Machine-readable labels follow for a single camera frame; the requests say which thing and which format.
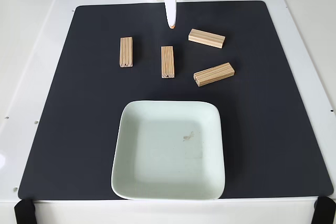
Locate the smooth pale wooden block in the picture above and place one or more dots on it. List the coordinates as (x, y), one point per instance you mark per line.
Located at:
(207, 38)

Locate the pale green square plate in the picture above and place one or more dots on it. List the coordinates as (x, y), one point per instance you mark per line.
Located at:
(168, 155)

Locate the wooden block with number mark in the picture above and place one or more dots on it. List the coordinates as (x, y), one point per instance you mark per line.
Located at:
(167, 62)

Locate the grooved wooden block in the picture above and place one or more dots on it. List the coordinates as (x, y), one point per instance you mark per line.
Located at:
(214, 74)
(126, 52)

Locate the black table mat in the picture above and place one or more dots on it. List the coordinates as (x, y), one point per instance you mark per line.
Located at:
(78, 103)

